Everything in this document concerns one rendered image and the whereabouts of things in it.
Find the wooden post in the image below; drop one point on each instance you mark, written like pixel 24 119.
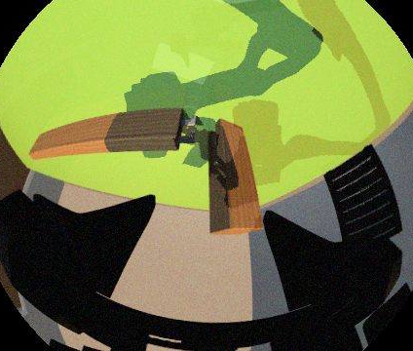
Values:
pixel 233 198

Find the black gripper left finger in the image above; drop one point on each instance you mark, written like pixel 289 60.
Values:
pixel 103 239

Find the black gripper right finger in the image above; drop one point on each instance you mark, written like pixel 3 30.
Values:
pixel 304 260

